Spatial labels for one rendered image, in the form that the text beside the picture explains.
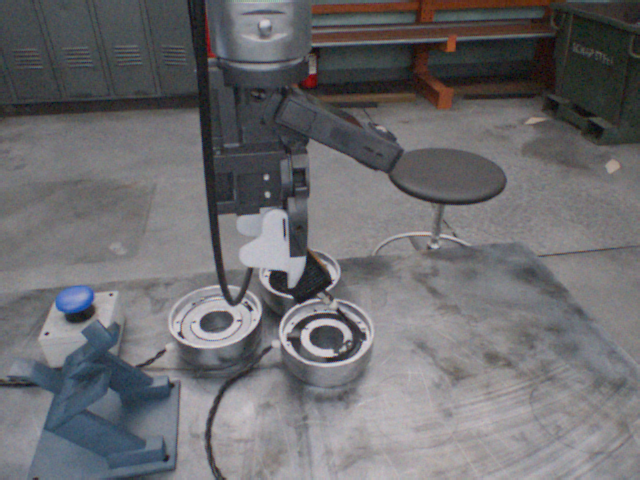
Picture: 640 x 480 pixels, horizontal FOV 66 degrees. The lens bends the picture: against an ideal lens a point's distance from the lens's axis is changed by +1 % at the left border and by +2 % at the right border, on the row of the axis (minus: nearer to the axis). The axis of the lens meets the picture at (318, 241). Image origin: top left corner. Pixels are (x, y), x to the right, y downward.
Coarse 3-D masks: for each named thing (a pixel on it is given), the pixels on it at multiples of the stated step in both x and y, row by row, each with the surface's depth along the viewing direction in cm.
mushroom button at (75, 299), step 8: (72, 288) 55; (80, 288) 55; (88, 288) 55; (56, 296) 54; (64, 296) 54; (72, 296) 54; (80, 296) 54; (88, 296) 54; (56, 304) 53; (64, 304) 53; (72, 304) 53; (80, 304) 53; (88, 304) 54; (64, 312) 53; (72, 312) 53; (80, 312) 55
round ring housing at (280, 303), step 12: (324, 252) 66; (324, 264) 66; (336, 264) 64; (264, 276) 64; (336, 276) 64; (264, 288) 61; (336, 288) 61; (264, 300) 62; (276, 300) 60; (288, 300) 59; (276, 312) 62
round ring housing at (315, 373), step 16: (304, 304) 58; (320, 304) 58; (352, 304) 57; (288, 320) 56; (320, 320) 57; (336, 320) 57; (352, 320) 57; (368, 320) 55; (304, 336) 55; (320, 336) 57; (336, 336) 57; (368, 336) 55; (288, 352) 51; (320, 352) 53; (368, 352) 52; (304, 368) 51; (320, 368) 50; (336, 368) 50; (352, 368) 51; (320, 384) 52; (336, 384) 52
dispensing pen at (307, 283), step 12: (312, 264) 47; (276, 276) 47; (312, 276) 48; (324, 276) 49; (288, 288) 49; (300, 288) 49; (312, 288) 49; (324, 288) 49; (300, 300) 50; (324, 300) 51; (336, 312) 53
